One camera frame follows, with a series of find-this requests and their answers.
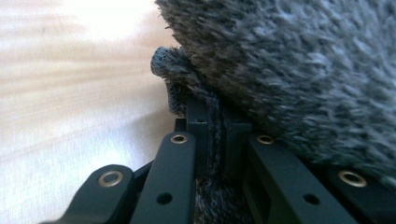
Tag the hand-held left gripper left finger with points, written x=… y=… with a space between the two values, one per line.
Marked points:
x=199 y=140

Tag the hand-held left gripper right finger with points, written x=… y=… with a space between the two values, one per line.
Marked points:
x=238 y=146

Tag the grey fuzzy cloth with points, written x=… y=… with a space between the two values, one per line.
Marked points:
x=280 y=62

